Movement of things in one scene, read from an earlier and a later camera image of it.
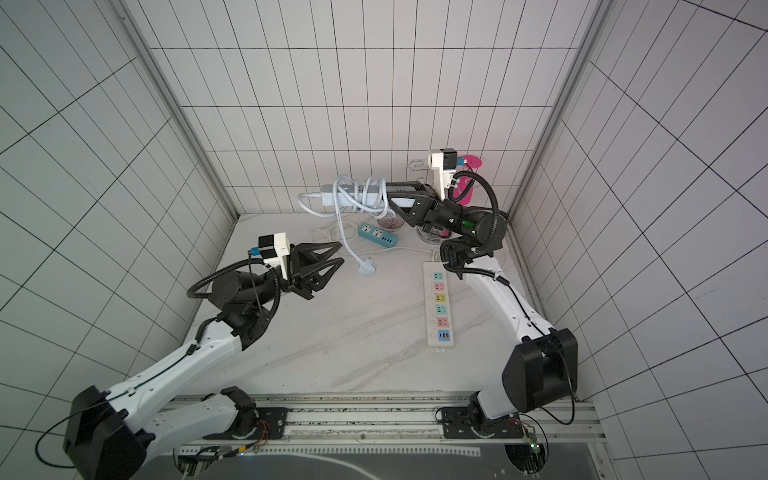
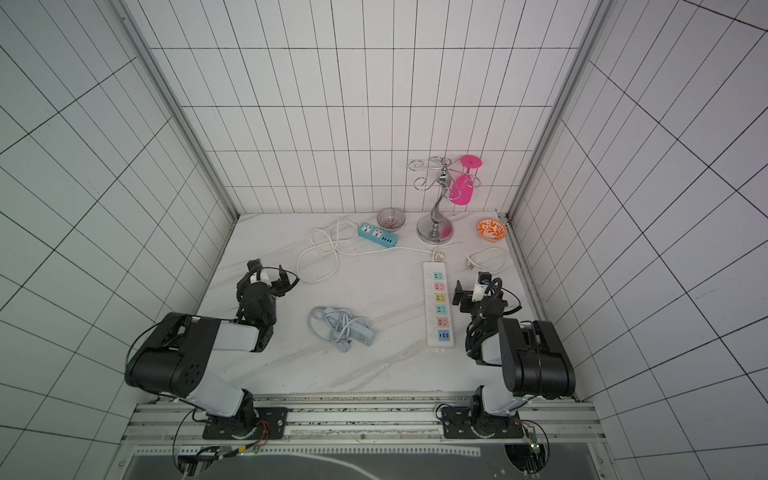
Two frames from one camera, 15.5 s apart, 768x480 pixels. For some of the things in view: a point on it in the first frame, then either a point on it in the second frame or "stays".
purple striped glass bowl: [391, 223] stays
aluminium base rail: [392, 420] stays
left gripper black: [306, 276] to [282, 284]
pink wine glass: [472, 162] stays
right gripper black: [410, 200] to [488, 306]
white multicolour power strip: [439, 325] stays
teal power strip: [383, 237] stays
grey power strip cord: [351, 196] to [346, 323]
